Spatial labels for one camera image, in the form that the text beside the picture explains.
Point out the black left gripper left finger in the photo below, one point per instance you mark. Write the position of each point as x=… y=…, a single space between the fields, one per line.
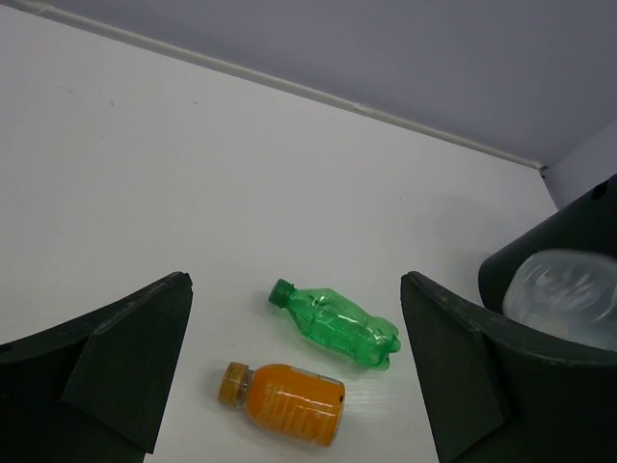
x=95 y=388

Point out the clear bottle white cap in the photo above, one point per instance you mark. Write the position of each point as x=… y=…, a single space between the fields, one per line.
x=567 y=294

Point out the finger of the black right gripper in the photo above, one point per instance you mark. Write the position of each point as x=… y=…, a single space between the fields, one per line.
x=588 y=224

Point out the green plastic bottle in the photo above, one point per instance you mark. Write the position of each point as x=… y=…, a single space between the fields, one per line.
x=331 y=320

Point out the orange juice bottle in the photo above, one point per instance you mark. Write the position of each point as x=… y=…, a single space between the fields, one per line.
x=286 y=400

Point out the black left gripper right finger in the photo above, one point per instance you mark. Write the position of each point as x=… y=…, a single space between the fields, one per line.
x=498 y=391

